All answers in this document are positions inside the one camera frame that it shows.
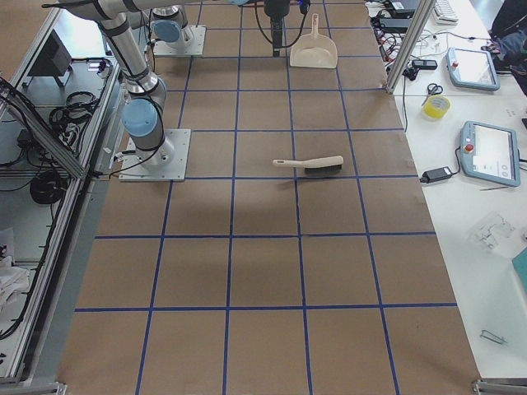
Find lower teach pendant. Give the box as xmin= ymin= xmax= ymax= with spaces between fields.
xmin=459 ymin=121 xmax=520 ymax=187

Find upper teach pendant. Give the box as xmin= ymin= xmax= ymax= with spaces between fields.
xmin=445 ymin=48 xmax=501 ymax=91

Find black monitor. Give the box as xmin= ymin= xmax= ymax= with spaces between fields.
xmin=24 ymin=30 xmax=72 ymax=87

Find scissors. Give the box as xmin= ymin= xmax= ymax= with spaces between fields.
xmin=422 ymin=83 xmax=443 ymax=106

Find metal clip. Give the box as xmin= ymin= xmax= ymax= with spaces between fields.
xmin=480 ymin=329 xmax=507 ymax=345

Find aluminium frame post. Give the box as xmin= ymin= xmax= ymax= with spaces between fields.
xmin=385 ymin=0 xmax=435 ymax=94

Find clear plastic package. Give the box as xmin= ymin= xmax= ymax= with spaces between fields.
xmin=468 ymin=211 xmax=519 ymax=258

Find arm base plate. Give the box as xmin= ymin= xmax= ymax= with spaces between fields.
xmin=153 ymin=21 xmax=207 ymax=58
xmin=118 ymin=129 xmax=191 ymax=182

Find beige hand brush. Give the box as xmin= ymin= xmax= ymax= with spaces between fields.
xmin=272 ymin=156 xmax=344 ymax=177

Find teach pendant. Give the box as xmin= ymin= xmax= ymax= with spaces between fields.
xmin=445 ymin=48 xmax=501 ymax=91
xmin=459 ymin=121 xmax=520 ymax=187

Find beige plastic dustpan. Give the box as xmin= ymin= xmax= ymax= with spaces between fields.
xmin=289 ymin=13 xmax=338 ymax=69

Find yellow tape roll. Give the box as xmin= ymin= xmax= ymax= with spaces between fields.
xmin=422 ymin=95 xmax=451 ymax=120

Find black power adapter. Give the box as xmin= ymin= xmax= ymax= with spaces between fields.
xmin=420 ymin=166 xmax=453 ymax=184

